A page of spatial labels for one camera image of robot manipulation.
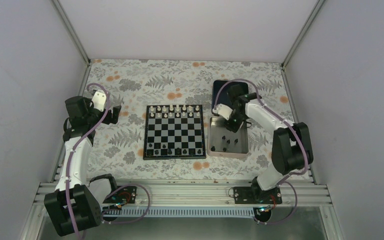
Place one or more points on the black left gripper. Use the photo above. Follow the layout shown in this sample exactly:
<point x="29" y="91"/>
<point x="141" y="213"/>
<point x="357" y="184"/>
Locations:
<point x="107" y="119"/>

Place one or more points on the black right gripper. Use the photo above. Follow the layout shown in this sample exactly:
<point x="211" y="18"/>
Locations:
<point x="233" y="128"/>

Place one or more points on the dark blue tin lid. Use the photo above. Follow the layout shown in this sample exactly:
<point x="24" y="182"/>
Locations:
<point x="220" y="89"/>

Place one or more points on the metal tin tray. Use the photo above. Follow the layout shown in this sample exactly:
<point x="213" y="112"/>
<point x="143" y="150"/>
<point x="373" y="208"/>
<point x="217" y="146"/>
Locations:
<point x="224" y="143"/>

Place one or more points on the black white chessboard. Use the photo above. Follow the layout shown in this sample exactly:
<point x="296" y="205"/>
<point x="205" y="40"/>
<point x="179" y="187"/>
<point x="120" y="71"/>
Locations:
<point x="167" y="134"/>

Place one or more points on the black chess piece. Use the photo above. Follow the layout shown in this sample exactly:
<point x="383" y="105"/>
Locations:
<point x="178" y="151"/>

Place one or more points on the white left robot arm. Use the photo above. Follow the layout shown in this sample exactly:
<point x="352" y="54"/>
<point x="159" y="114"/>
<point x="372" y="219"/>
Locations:
<point x="75" y="204"/>

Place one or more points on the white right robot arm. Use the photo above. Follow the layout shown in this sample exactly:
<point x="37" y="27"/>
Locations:
<point x="291" y="152"/>

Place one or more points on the white chess piece row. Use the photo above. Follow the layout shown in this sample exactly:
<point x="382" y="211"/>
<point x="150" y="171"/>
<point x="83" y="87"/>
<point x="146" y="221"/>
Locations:
<point x="174" y="111"/>

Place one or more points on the floral patterned table mat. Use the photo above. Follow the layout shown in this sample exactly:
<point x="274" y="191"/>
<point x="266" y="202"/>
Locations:
<point x="135" y="84"/>

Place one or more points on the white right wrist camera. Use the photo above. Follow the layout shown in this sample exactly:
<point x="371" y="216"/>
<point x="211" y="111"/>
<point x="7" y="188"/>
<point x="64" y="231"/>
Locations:
<point x="222" y="110"/>

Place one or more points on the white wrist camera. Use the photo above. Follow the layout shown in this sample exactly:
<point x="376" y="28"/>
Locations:
<point x="99" y="101"/>
<point x="222" y="110"/>

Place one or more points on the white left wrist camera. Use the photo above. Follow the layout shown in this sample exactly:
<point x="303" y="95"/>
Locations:
<point x="99" y="101"/>

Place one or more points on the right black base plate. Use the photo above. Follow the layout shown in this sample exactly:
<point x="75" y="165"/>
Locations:
<point x="245" y="195"/>

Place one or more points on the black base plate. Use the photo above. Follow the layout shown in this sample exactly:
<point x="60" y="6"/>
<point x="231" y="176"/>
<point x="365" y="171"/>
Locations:
<point x="245" y="195"/>
<point x="124" y="196"/>

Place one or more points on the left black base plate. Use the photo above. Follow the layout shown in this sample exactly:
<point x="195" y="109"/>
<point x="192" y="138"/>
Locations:
<point x="124" y="196"/>

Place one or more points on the aluminium rail frame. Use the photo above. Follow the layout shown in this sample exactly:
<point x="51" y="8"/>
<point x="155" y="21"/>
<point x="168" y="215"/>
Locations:
<point x="218" y="193"/>

